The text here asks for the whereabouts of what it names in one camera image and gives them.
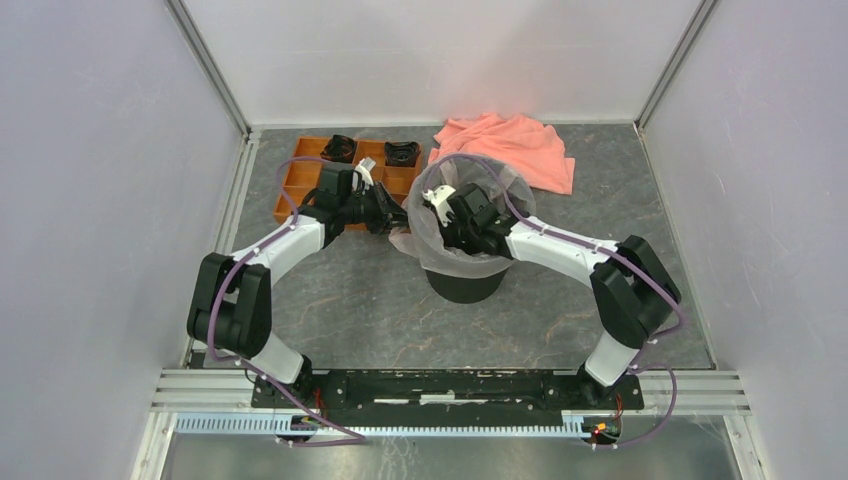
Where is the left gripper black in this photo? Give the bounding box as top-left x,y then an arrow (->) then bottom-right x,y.
340,182 -> 418,236

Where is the pink plastic trash bag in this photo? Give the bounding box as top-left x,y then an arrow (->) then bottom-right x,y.
389,153 -> 536,279

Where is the black trash bin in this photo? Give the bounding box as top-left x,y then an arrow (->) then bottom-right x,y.
424,269 -> 508,304

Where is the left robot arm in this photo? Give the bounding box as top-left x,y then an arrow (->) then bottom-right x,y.
186,163 -> 408,408

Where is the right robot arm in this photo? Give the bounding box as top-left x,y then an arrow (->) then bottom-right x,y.
423,184 -> 681,408

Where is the black rolled belt right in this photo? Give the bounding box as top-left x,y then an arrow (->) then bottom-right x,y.
383,141 -> 421,168

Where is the black rolled belt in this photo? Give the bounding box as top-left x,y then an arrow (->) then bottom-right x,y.
320,134 -> 357,164
383,141 -> 421,168

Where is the black rolled belt left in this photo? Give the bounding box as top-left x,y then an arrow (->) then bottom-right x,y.
320,134 -> 357,164

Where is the salmon pink cloth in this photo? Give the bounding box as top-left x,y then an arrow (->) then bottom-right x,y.
428,113 -> 576,195

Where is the orange compartment tray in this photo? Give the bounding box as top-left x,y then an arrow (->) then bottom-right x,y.
274,136 -> 424,235

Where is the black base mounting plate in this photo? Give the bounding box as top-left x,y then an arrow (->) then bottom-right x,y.
293,369 -> 645,429

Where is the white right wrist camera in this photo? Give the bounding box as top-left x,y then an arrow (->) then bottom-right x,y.
422,185 -> 456,227

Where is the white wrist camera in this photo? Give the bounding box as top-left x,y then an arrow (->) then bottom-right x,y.
354,157 -> 376,190
422,185 -> 456,227

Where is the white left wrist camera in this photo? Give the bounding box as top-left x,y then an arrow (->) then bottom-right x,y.
354,157 -> 376,190

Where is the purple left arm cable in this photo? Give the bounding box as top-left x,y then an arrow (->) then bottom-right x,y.
206,156 -> 367,449

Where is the aluminium frame rail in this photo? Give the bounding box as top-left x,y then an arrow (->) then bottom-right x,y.
152,369 -> 751,442

